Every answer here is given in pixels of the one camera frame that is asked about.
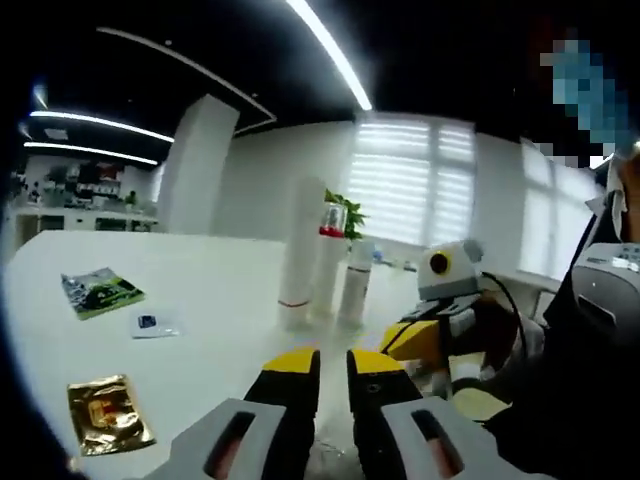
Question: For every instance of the white square pillar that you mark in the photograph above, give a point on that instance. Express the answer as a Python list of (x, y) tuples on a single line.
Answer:
[(200, 165)]

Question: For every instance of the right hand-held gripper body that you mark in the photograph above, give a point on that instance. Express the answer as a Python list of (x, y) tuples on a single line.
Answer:
[(460, 280)]

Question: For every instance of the ceiling light strip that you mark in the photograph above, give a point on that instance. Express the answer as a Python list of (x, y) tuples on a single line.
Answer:
[(90, 152), (100, 122), (330, 50)]

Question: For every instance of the white office counter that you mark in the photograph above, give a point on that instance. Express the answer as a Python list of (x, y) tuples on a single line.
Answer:
[(85, 220)]

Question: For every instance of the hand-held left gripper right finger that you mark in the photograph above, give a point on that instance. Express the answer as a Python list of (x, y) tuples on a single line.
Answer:
[(485, 457)]

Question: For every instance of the person's right hand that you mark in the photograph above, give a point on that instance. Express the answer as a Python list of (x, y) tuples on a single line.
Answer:
[(495, 330)]

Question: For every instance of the green potted plant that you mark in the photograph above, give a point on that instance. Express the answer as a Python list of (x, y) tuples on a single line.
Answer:
[(355, 215)]

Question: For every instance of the window with white blinds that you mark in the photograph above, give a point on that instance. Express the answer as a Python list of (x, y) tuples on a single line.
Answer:
[(550, 215), (410, 180)]

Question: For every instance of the tall white skincare tube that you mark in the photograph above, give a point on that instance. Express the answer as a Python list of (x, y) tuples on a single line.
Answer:
[(300, 250)]

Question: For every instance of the white side desk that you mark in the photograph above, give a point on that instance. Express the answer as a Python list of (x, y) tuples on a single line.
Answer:
[(537, 285)]

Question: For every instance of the white chest-worn device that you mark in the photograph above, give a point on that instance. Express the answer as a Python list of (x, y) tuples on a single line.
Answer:
[(607, 285)]

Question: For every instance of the green skincare packet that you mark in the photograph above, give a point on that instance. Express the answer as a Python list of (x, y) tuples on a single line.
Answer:
[(102, 292)]

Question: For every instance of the small blue object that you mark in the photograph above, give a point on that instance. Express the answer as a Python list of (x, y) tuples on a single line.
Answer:
[(378, 255)]

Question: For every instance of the gold skincare sachet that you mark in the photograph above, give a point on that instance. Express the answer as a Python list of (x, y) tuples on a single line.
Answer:
[(107, 415)]

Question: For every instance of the short white skincare bottle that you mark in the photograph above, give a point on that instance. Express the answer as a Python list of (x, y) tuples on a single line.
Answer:
[(357, 290)]

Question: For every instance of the white blue skincare sachet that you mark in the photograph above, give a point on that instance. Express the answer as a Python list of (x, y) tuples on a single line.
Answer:
[(152, 322)]

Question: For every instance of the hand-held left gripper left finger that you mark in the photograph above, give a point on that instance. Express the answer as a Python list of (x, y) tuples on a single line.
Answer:
[(185, 457)]

